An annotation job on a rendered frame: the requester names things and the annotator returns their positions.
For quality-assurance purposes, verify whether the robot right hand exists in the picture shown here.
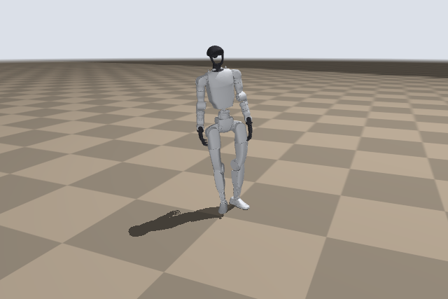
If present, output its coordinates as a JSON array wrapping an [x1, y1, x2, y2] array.
[[197, 126, 208, 146]]

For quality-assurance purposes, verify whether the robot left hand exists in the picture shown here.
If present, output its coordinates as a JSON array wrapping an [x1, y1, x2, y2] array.
[[246, 117, 253, 141]]

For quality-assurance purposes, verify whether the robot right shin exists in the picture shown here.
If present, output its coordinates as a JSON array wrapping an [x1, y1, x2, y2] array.
[[213, 169, 226, 203]]

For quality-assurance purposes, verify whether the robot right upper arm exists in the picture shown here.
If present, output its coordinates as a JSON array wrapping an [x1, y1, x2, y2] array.
[[195, 74, 208, 110]]

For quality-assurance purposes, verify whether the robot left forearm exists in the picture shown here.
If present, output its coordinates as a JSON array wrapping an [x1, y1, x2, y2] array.
[[239, 97, 252, 121]]

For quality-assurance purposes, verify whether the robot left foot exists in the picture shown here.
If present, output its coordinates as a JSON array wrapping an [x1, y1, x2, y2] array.
[[230, 196, 250, 209]]

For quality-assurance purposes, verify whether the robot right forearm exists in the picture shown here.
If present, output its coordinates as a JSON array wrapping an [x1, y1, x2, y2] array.
[[196, 102, 204, 131]]

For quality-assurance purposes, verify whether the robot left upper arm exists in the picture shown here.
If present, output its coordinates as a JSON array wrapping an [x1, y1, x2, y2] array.
[[231, 69, 246, 102]]

